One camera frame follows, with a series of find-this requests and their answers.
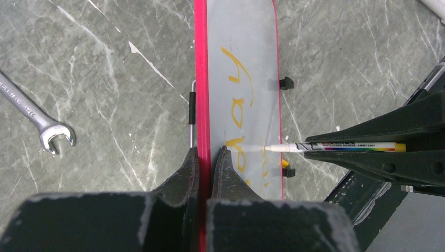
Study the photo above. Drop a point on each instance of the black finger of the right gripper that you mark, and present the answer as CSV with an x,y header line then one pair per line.
x,y
422,117
403,168

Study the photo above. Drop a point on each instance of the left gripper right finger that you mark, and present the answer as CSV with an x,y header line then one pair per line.
x,y
238,219

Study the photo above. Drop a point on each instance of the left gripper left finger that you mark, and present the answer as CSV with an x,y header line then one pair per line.
x,y
165,219

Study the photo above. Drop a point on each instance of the white marker pen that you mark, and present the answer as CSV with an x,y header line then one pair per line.
x,y
337,146

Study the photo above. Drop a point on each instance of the yellow marker cap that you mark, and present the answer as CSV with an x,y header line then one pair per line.
x,y
285,163

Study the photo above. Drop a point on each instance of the red-framed whiteboard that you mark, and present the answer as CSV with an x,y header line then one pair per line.
x,y
238,96

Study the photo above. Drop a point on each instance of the silver wrench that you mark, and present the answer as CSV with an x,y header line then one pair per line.
x,y
47,127

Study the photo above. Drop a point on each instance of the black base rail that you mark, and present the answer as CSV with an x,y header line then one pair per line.
x,y
368,203

